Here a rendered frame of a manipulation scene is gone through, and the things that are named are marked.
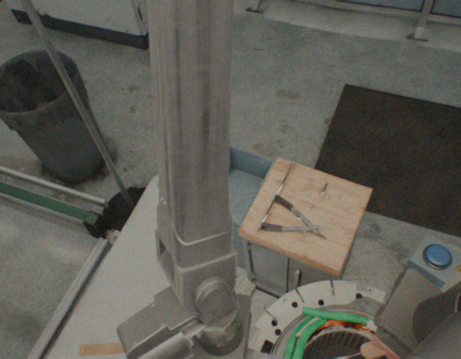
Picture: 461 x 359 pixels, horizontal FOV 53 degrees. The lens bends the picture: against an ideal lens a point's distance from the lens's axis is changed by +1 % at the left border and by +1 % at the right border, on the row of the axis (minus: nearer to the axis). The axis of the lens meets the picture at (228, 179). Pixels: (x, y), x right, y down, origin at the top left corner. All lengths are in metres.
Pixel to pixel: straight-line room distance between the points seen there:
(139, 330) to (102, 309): 0.70
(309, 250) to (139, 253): 0.51
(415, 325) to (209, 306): 0.18
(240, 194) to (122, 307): 0.40
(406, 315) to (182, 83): 0.27
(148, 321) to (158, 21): 0.29
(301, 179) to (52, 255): 1.53
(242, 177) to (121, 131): 1.58
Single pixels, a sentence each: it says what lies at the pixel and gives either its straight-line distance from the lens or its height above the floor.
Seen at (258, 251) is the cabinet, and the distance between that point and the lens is 0.95.
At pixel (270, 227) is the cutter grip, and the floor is 1.09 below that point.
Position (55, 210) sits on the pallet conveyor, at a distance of 1.39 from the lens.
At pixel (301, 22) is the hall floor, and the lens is 3.03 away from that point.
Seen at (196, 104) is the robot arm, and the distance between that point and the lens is 0.34.
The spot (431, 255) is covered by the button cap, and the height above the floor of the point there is 1.04.
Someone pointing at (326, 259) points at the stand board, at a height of 1.06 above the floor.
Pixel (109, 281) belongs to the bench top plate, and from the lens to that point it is 1.21.
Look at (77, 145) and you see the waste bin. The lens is 2.20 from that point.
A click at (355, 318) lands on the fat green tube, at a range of 0.73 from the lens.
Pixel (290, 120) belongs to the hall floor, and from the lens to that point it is 2.44.
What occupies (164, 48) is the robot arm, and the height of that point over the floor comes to 1.63.
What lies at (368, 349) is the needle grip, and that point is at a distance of 0.55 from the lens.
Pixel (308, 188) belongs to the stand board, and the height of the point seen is 1.06.
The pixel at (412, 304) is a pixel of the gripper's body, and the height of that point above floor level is 1.43.
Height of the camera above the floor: 1.84
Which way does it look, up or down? 56 degrees down
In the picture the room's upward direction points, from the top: 9 degrees counter-clockwise
